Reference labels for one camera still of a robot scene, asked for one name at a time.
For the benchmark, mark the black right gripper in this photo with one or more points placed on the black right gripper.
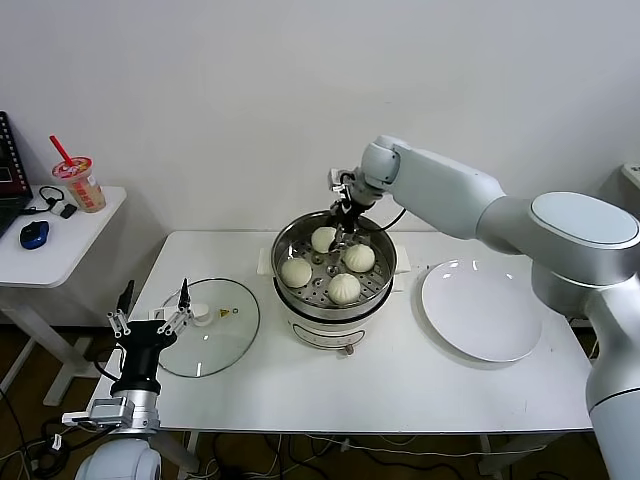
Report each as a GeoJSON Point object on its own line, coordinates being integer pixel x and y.
{"type": "Point", "coordinates": [350, 212]}

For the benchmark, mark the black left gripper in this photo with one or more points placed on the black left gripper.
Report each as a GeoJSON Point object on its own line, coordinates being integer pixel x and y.
{"type": "Point", "coordinates": [142, 350]}

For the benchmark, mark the white steamed baozi bun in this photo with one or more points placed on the white steamed baozi bun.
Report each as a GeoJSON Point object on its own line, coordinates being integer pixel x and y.
{"type": "Point", "coordinates": [295, 272]}
{"type": "Point", "coordinates": [360, 257]}
{"type": "Point", "coordinates": [344, 289]}
{"type": "Point", "coordinates": [322, 241]}

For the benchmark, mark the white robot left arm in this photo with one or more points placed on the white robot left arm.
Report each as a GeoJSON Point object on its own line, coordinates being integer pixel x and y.
{"type": "Point", "coordinates": [117, 460]}

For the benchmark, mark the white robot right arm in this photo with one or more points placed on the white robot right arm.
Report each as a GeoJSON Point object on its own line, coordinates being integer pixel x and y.
{"type": "Point", "coordinates": [450, 190]}

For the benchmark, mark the stainless steel steamer basket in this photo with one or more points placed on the stainless steel steamer basket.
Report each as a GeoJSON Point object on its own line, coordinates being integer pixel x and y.
{"type": "Point", "coordinates": [305, 309]}

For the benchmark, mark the white electric cooker base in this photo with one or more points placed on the white electric cooker base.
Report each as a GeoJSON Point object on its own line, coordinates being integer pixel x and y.
{"type": "Point", "coordinates": [320, 332]}

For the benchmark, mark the white side table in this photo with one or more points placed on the white side table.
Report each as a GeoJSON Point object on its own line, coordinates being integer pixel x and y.
{"type": "Point", "coordinates": [75, 240]}

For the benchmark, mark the small black white device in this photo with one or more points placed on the small black white device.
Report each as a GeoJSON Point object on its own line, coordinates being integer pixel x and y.
{"type": "Point", "coordinates": [66, 211]}

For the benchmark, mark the white table leg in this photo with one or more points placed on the white table leg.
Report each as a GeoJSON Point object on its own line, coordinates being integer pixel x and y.
{"type": "Point", "coordinates": [192, 450]}
{"type": "Point", "coordinates": [487, 455]}

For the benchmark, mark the milk tea plastic cup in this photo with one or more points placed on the milk tea plastic cup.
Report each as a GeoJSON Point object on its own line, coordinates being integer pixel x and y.
{"type": "Point", "coordinates": [84, 192]}

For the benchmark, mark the blue computer mouse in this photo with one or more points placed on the blue computer mouse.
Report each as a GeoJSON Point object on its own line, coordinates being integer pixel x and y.
{"type": "Point", "coordinates": [35, 234]}

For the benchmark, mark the white round plate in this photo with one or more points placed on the white round plate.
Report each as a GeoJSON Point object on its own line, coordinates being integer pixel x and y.
{"type": "Point", "coordinates": [480, 310]}

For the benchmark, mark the red drinking straw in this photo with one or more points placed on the red drinking straw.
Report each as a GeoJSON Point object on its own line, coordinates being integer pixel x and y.
{"type": "Point", "coordinates": [60, 149]}

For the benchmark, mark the black laptop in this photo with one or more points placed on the black laptop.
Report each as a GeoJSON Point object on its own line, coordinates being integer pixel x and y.
{"type": "Point", "coordinates": [9, 170]}

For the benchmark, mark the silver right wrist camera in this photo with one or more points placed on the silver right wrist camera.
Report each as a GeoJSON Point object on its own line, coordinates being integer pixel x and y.
{"type": "Point", "coordinates": [338, 181]}

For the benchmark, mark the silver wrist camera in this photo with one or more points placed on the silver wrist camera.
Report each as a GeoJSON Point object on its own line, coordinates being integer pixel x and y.
{"type": "Point", "coordinates": [102, 412]}
{"type": "Point", "coordinates": [338, 181]}

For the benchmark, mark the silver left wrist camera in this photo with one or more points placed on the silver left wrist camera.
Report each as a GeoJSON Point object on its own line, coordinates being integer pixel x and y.
{"type": "Point", "coordinates": [102, 412]}

